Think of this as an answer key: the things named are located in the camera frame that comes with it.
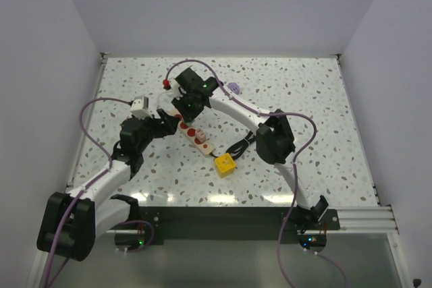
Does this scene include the purple power strip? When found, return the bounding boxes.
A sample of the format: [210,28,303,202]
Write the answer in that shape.
[227,82,241,95]

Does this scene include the pink brown USB charger plug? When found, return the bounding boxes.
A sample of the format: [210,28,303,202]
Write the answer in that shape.
[195,129,207,144]

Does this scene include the yellow cube socket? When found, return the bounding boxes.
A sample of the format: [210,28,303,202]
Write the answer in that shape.
[214,153,236,179]

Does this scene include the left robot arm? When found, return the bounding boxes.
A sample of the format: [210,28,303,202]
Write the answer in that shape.
[36,109,181,261]

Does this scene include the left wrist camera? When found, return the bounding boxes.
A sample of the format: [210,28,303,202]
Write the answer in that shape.
[130,96,152,119]

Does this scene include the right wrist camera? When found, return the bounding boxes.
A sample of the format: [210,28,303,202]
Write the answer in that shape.
[163,78,182,98]

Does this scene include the black power cable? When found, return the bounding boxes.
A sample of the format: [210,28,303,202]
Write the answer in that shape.
[211,134,259,161]

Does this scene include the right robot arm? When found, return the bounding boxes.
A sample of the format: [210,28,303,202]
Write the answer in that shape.
[163,68,329,229]

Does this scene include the aluminium rail frame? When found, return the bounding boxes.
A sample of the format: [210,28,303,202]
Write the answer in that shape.
[25,52,416,288]

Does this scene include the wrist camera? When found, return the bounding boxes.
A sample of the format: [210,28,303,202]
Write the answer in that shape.
[163,78,182,98]
[130,96,152,119]

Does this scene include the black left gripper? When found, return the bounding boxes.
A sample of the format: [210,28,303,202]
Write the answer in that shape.
[135,109,178,153]

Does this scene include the beige power strip red sockets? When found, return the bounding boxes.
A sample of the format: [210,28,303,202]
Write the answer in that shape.
[168,109,215,156]

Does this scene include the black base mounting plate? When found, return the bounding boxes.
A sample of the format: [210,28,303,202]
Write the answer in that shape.
[100,206,342,247]

